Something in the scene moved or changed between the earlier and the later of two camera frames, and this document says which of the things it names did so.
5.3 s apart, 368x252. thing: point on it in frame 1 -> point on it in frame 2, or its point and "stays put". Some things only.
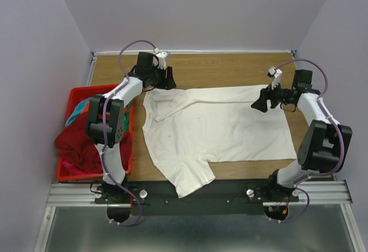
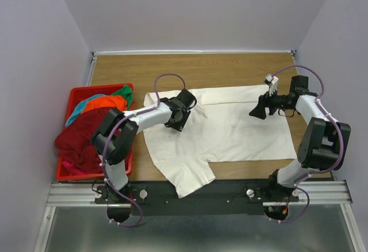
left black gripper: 166,83 -> 180,126
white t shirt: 187,128 stays put
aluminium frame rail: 83,194 stays put
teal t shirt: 78,110 stays put
